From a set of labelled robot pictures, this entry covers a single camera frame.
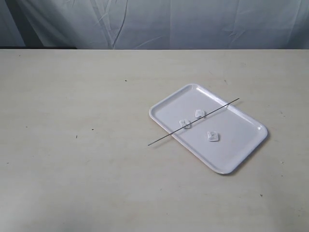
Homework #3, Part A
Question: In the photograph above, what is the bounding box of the grey-blue backdrop cloth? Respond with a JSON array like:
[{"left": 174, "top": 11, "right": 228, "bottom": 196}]
[{"left": 0, "top": 0, "right": 309, "bottom": 49}]

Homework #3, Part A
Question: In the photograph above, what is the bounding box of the white foam piece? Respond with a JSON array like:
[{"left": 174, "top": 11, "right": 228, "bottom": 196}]
[
  {"left": 207, "top": 131, "right": 220, "bottom": 142},
  {"left": 179, "top": 119, "right": 192, "bottom": 129}
]

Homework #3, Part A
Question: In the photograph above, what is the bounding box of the white rectangular plastic tray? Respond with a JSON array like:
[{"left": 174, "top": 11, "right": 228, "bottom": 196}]
[{"left": 149, "top": 84, "right": 268, "bottom": 174}]

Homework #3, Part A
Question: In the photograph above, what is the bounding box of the white foam piece end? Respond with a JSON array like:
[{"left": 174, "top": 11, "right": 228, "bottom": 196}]
[{"left": 195, "top": 109, "right": 206, "bottom": 119}]

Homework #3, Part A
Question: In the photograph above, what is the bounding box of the thin metal skewer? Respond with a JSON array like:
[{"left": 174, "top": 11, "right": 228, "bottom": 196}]
[{"left": 147, "top": 98, "right": 240, "bottom": 146}]

